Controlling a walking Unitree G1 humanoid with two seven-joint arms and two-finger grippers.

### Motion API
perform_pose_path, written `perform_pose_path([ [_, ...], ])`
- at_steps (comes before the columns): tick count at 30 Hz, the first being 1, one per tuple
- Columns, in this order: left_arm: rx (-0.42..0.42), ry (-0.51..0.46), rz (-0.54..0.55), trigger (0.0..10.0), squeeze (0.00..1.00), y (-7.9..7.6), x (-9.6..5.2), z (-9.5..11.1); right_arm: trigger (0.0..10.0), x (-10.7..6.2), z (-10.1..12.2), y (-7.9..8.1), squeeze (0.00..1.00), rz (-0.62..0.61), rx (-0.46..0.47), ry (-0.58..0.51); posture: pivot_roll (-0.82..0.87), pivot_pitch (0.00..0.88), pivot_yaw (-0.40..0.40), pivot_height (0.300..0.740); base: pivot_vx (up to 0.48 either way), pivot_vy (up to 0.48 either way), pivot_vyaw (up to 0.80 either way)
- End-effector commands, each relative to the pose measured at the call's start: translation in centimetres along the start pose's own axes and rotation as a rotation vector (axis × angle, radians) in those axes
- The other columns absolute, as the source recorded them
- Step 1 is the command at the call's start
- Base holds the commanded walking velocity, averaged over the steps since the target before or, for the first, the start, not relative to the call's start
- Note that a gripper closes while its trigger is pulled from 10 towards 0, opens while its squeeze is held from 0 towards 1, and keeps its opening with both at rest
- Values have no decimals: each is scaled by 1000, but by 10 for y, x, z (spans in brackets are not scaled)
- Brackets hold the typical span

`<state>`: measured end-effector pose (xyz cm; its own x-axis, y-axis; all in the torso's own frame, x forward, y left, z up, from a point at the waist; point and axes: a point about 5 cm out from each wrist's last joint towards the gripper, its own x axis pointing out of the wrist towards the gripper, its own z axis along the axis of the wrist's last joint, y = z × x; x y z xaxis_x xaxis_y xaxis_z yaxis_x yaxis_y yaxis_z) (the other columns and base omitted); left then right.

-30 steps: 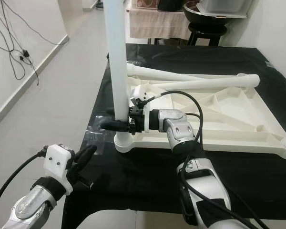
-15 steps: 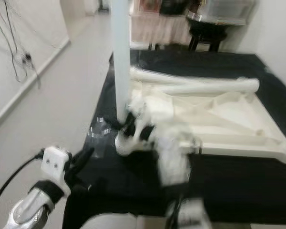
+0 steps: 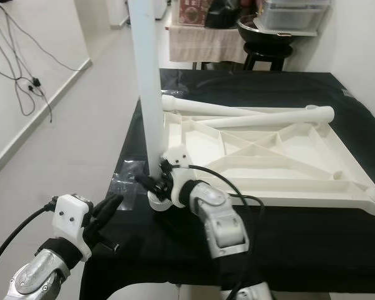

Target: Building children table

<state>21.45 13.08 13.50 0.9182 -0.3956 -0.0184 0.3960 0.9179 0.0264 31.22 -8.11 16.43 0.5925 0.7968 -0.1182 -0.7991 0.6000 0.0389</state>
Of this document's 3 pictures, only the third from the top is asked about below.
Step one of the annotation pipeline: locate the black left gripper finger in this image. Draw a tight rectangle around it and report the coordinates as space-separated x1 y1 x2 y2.
100 196 124 229
92 195 120 229

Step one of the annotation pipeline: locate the white plastic children table top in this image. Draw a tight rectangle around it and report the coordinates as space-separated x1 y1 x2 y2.
147 111 375 216

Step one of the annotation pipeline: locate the clear adhesive tape strip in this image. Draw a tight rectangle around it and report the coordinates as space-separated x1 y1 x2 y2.
116 164 148 179
112 175 151 192

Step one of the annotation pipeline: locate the beige cloth covered side table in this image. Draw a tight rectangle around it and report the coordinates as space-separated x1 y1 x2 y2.
167 25 244 63

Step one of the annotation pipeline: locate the black power adapter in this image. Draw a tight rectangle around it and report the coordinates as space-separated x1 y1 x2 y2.
28 78 44 93

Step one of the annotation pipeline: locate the black tablecloth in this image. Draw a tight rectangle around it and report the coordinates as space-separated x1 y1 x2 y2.
78 67 375 300

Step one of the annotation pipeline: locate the black round stool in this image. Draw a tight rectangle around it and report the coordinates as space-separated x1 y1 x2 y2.
241 44 294 71

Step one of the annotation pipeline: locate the black bowl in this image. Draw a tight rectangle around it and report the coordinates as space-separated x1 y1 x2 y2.
236 16 294 46

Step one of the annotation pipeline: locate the red printed box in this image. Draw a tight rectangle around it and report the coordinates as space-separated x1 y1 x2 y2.
178 0 207 27

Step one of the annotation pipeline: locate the dark crumpled bag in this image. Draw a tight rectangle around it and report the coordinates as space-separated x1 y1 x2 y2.
205 0 241 29

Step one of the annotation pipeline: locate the clear plastic storage box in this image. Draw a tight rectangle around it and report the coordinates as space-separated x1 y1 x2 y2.
256 0 332 33

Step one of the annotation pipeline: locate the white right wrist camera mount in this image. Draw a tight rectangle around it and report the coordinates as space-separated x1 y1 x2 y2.
161 146 191 210

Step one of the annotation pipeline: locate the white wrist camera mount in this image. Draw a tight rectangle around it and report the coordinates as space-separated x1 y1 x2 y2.
161 146 191 210
53 194 93 262

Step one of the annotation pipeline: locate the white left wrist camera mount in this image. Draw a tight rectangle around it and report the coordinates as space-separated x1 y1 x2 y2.
53 194 93 262

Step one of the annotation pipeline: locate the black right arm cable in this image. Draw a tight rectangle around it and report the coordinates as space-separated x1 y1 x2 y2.
186 164 266 300

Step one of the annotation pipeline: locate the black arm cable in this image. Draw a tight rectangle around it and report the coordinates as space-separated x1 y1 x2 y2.
0 199 60 276
186 164 266 300

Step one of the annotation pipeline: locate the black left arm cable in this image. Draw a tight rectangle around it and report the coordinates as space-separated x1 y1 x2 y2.
0 199 60 276

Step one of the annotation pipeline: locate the black wall power cable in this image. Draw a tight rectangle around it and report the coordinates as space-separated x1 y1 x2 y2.
3 6 91 73
0 12 54 119

